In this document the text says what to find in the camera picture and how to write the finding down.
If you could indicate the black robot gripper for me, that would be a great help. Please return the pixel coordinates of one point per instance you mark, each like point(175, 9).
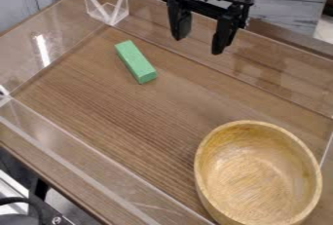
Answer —
point(179, 22)

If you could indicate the clear acrylic corner bracket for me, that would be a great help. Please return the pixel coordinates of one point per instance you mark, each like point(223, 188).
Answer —
point(107, 13)

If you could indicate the black table leg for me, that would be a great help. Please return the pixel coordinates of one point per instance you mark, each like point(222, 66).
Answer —
point(40, 189)

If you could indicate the black metal base with screw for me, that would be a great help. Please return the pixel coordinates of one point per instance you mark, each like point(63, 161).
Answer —
point(45, 214)

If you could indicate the brown wooden bowl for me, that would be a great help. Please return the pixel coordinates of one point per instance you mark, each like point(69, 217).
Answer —
point(257, 175)

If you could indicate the green rectangular block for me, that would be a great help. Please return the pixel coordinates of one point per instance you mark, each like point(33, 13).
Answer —
point(136, 63)

